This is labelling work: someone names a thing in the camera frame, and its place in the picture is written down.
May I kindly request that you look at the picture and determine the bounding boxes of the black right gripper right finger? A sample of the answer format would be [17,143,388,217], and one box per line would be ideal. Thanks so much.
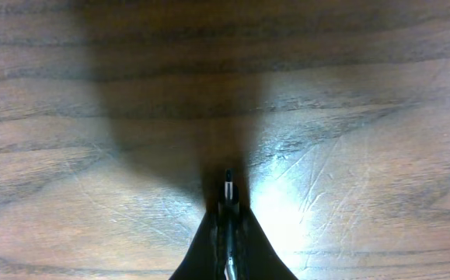
[235,208,297,280]

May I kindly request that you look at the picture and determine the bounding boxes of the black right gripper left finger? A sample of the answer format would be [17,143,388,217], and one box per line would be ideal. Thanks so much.
[169,212,225,280]

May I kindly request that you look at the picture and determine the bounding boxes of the black charging cable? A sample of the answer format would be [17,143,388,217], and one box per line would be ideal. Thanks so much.
[217,168,241,280]

